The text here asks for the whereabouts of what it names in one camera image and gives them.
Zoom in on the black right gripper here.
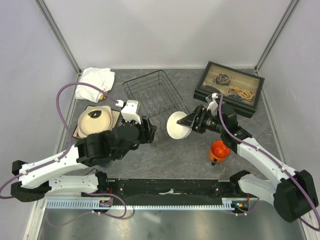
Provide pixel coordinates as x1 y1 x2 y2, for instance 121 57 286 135
177 103 226 134

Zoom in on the white ceramic bowl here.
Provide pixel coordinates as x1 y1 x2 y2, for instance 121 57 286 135
166 111 192 140

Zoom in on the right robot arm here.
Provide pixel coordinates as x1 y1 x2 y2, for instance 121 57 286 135
173 104 320 223

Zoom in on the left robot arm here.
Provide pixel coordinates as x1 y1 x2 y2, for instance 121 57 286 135
10 116 157 203

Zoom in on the square floral plate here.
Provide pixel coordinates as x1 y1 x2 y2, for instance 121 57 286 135
72 104 122 140

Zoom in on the orange plastic mug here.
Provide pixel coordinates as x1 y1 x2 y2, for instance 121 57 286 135
208 140 231 166

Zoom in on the small dark blue cup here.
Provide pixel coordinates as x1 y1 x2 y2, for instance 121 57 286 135
99 162 111 168

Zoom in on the black glass-lid jewelry box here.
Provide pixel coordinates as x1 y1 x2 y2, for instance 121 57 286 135
193 61 265 119

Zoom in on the white crumpled cloth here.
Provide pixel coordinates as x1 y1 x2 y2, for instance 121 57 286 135
75 67 116 103

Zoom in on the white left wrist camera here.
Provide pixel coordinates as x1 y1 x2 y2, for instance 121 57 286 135
120 100 142 125

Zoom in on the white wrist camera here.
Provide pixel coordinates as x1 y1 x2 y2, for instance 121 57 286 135
205 93 219 113
120 100 142 125

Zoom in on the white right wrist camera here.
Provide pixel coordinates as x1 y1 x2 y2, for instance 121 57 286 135
205 93 219 113

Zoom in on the black wire dish rack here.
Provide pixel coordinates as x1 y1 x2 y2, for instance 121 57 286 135
122 70 190 143

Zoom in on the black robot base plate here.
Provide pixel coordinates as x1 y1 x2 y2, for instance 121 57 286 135
94 178 247 205

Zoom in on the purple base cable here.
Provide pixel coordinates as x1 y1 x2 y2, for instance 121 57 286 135
45 189 129 228

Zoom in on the blue slotted cable duct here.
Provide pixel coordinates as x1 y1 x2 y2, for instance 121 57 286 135
45 199 235 211

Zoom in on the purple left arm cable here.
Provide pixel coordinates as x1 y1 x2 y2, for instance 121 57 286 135
0 82 124 199

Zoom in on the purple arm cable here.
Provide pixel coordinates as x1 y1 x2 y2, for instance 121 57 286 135
212 93 320 231
0 82 124 199

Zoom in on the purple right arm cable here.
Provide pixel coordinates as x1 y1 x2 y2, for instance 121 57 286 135
212 93 320 231

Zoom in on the aluminium frame rail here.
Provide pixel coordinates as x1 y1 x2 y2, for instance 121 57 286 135
35 0 82 76

